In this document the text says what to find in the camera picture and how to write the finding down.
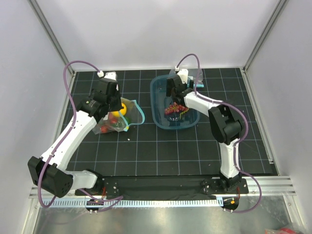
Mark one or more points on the slotted white cable duct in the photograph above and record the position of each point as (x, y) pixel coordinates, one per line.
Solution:
(84, 202)

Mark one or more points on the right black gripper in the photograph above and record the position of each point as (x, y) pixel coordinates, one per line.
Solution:
(168, 92)

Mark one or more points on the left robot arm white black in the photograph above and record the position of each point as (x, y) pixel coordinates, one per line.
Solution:
(49, 171)

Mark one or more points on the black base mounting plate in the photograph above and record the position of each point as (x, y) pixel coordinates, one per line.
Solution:
(166, 188)

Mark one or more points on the purple grape bunch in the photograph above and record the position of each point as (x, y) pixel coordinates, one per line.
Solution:
(176, 109)

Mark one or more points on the red cherry fruit cluster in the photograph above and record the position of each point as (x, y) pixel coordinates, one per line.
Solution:
(110, 123)

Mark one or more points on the clear zip top bag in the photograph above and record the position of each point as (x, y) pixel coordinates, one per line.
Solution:
(134, 113)

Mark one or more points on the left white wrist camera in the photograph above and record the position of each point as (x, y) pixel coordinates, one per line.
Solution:
(109, 75)

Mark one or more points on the teal plastic tray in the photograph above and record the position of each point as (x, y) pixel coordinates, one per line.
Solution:
(159, 102)

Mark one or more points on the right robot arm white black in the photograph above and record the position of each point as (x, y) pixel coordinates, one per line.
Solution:
(227, 123)

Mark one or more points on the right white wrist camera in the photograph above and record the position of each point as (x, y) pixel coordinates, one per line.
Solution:
(183, 74)

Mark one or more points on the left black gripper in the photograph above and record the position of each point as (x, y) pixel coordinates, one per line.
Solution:
(118, 106)

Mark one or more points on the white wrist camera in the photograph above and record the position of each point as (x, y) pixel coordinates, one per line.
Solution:
(183, 74)
(109, 75)

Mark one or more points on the green lime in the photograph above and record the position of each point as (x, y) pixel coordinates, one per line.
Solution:
(127, 120)

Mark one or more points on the yellow lemon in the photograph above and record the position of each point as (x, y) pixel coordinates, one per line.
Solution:
(121, 112)

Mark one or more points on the black grid mat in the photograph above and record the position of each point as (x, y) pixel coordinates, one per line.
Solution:
(148, 150)

